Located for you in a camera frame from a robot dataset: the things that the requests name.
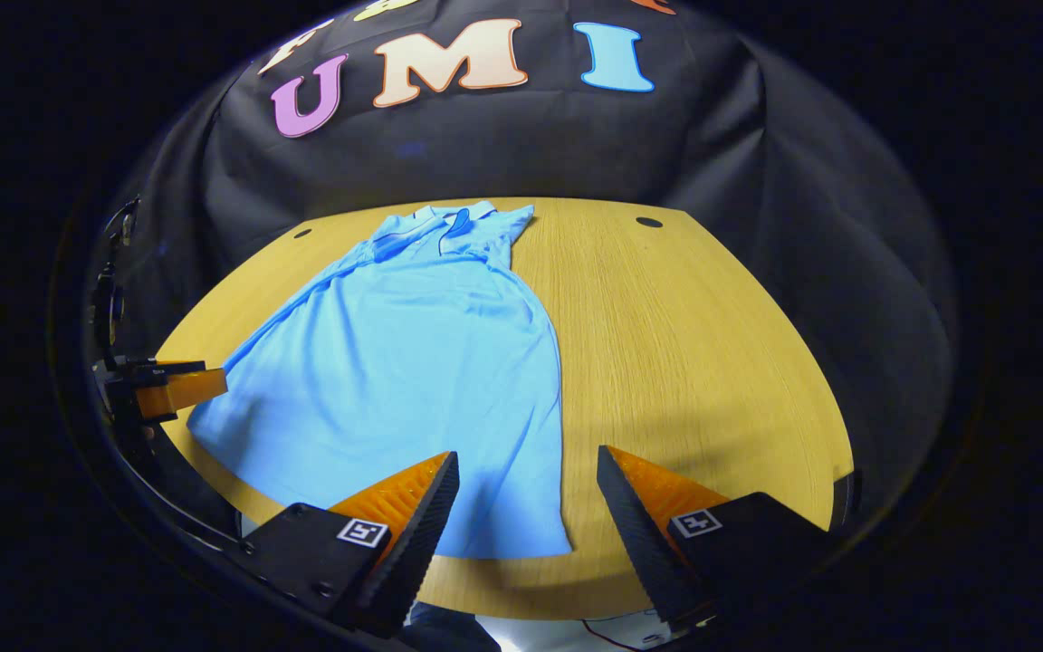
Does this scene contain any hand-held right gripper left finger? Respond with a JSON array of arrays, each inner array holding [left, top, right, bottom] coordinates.
[[237, 450, 461, 637]]

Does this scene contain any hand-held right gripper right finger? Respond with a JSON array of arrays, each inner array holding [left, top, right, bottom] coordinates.
[[596, 444, 837, 633]]

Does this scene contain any light blue T-shirt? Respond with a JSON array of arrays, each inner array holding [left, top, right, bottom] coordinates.
[[187, 201, 574, 560]]

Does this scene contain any person's leg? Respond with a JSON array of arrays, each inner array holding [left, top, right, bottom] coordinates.
[[399, 599, 504, 652]]

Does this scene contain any black backdrop cloth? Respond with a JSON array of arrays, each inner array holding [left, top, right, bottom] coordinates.
[[78, 0, 957, 508]]

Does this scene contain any thin red cable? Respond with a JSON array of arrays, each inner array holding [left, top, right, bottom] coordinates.
[[580, 618, 640, 651]]

